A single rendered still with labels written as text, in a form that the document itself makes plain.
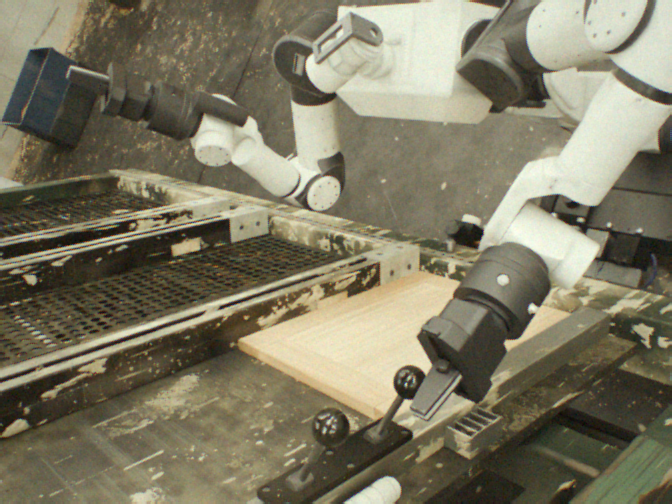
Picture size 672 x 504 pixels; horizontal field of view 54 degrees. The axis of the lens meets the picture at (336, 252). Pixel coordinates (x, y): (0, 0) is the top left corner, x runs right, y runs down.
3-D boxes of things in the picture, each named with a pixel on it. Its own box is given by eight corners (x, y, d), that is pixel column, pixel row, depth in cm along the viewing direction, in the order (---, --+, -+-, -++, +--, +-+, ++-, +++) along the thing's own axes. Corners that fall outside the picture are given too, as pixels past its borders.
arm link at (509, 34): (613, 16, 84) (551, 37, 98) (568, -35, 82) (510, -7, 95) (560, 85, 84) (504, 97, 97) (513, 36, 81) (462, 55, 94)
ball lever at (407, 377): (394, 447, 79) (440, 378, 71) (372, 461, 76) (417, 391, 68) (373, 423, 80) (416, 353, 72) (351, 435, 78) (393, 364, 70)
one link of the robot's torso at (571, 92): (581, 78, 168) (483, 29, 135) (652, 79, 156) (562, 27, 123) (569, 137, 170) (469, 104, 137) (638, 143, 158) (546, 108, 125)
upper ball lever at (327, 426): (319, 493, 71) (363, 423, 63) (293, 510, 68) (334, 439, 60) (299, 465, 72) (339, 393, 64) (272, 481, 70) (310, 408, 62)
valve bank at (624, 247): (694, 255, 139) (663, 218, 121) (673, 318, 138) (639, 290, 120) (492, 215, 173) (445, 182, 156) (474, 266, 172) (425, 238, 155)
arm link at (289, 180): (230, 160, 131) (289, 203, 145) (253, 183, 124) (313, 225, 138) (263, 118, 130) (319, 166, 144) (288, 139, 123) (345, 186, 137)
